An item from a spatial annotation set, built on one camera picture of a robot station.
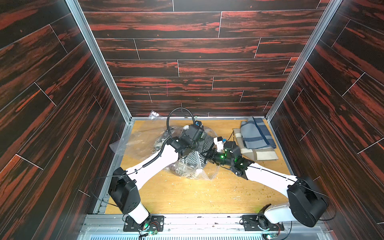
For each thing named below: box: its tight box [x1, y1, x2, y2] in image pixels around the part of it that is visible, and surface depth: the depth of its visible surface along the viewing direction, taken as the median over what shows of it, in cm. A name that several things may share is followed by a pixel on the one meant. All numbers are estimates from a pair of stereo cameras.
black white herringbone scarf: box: [176, 135, 215, 174], surface depth 83 cm
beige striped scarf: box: [233, 128, 279, 161], surface depth 99 cm
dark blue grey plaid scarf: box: [240, 116, 277, 149], surface depth 107 cm
